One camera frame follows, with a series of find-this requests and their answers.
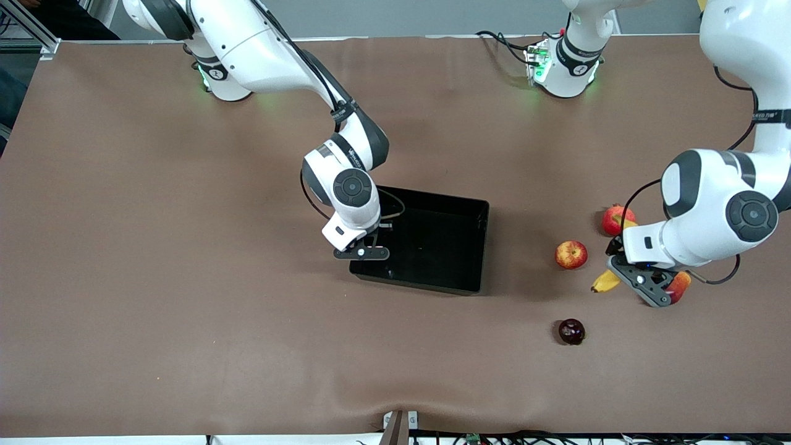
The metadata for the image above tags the dark purple round fruit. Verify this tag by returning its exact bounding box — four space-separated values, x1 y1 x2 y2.
558 318 586 345

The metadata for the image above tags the aluminium frame profile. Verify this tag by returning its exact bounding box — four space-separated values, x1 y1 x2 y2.
0 0 61 61

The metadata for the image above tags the red yellow apple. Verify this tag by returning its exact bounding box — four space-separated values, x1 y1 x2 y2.
554 240 589 270

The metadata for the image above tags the yellow banana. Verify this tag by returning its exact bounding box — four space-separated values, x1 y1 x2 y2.
591 218 638 294

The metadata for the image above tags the metal table edge bracket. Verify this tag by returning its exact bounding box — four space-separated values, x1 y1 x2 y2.
382 410 419 445

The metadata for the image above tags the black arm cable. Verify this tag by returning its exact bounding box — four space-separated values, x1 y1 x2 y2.
621 65 759 285
250 0 359 220

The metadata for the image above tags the black base cable bundle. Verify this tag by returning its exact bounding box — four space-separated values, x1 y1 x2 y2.
475 29 544 67

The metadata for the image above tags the black plastic box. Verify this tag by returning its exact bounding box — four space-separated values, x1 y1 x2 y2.
350 185 490 295

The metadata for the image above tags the brown table cover sheet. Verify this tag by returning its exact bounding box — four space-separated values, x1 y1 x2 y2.
0 34 791 436

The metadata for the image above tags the person in black clothes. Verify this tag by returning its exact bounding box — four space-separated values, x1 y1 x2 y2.
28 0 121 41

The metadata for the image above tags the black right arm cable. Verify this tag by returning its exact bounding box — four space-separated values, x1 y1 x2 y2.
250 0 359 220

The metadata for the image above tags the red pomegranate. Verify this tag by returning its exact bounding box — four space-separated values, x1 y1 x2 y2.
603 203 637 237

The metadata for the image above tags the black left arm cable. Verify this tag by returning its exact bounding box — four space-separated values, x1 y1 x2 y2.
621 65 759 285

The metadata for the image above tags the red yellow mango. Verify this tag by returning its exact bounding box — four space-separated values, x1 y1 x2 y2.
666 271 692 305

